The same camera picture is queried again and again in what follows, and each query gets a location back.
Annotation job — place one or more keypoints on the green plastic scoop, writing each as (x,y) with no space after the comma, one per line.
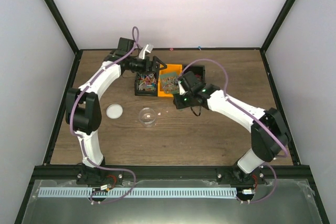
(169,83)

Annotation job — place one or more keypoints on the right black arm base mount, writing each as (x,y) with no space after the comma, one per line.
(232,175)

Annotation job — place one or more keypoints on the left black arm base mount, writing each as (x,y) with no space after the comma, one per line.
(98,177)

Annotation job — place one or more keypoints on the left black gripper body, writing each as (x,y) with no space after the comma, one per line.
(140,68)

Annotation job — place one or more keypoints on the white round cup lid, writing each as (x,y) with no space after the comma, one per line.
(114,111)

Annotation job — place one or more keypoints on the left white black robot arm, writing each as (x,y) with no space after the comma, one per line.
(83,113)

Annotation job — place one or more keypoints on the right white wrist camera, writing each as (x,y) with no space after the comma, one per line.
(181,89)

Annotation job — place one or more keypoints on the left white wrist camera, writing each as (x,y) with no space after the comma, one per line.
(145,50)

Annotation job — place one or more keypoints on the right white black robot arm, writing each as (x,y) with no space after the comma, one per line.
(268,132)

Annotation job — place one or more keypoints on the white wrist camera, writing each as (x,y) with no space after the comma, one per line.
(145,50)
(181,89)

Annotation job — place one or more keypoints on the black candy bin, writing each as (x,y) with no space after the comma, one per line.
(199,71)
(146,84)

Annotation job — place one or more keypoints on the black aluminium frame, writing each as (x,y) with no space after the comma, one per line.
(49,171)

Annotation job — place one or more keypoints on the orange candy bin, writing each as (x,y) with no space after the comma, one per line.
(170,68)

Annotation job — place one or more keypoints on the light blue slotted cable duct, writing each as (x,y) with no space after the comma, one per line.
(72,192)

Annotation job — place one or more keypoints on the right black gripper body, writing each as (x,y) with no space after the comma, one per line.
(184,104)

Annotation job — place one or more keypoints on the clear plastic cup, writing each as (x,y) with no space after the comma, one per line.
(147,117)

